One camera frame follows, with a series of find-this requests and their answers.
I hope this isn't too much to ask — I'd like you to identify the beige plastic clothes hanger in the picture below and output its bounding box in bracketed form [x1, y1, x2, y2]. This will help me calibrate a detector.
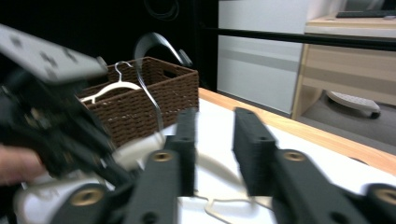
[13, 32, 194, 224]
[193, 152, 276, 224]
[79, 61, 143, 105]

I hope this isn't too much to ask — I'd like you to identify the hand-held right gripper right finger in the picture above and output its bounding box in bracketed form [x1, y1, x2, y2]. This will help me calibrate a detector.
[233, 106, 278, 198]

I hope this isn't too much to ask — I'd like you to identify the black cable loop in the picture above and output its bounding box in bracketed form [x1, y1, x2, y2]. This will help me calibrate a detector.
[143, 0, 180, 21]

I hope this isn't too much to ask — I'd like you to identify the black horizontal rail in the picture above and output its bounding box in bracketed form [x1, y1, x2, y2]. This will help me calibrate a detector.
[199, 26, 396, 52]

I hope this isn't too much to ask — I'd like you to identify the white cabinet panel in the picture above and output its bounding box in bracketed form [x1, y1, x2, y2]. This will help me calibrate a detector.
[216, 0, 310, 115]

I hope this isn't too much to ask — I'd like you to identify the light wooden desk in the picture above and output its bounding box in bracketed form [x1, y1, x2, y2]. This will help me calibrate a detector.
[290, 12, 396, 121]

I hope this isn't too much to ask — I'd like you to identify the brown woven basket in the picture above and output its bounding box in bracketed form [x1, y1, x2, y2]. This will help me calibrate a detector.
[77, 56, 200, 149]

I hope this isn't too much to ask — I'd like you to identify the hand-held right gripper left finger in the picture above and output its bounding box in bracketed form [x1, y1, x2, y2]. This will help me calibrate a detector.
[163, 107, 199, 198]

